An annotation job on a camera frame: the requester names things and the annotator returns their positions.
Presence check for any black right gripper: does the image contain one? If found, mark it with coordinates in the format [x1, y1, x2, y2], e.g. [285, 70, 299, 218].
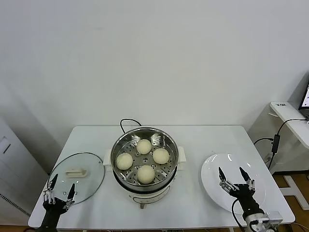
[218, 166, 265, 216]

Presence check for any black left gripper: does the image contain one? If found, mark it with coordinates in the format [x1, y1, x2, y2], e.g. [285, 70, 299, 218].
[42, 174, 76, 213]

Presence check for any glass lid with beige handle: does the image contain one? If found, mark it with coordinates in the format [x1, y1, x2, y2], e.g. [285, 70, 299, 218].
[47, 151, 106, 205]

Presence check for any white steamed baozi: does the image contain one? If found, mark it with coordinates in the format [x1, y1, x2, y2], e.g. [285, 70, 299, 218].
[153, 148, 169, 164]
[116, 152, 134, 171]
[137, 165, 155, 184]
[136, 139, 153, 155]

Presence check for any stainless steel steamer basket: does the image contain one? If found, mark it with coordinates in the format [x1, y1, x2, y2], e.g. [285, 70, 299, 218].
[110, 127, 179, 191]

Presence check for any steel steamer pot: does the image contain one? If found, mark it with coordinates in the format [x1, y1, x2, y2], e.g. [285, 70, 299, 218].
[103, 146, 187, 210]

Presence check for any white round plate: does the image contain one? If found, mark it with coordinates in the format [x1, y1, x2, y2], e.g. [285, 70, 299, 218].
[200, 152, 267, 215]

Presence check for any white cabinet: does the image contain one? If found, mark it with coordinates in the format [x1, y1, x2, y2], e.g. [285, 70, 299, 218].
[0, 116, 50, 227]

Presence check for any white side desk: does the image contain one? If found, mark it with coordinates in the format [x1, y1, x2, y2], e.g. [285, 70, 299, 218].
[269, 101, 309, 211]

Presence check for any black laptop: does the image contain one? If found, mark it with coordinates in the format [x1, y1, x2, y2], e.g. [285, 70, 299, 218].
[298, 72, 309, 120]

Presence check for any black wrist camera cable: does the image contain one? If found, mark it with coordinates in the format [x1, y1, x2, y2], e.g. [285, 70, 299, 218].
[231, 200, 246, 229]

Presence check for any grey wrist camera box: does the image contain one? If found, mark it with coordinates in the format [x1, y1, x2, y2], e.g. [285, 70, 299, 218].
[259, 211, 283, 229]

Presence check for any black laptop charger cable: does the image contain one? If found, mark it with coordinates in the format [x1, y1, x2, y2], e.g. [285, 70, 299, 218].
[253, 117, 309, 170]

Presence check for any black cooker power cable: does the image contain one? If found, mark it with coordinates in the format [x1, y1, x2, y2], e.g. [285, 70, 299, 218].
[120, 117, 142, 134]

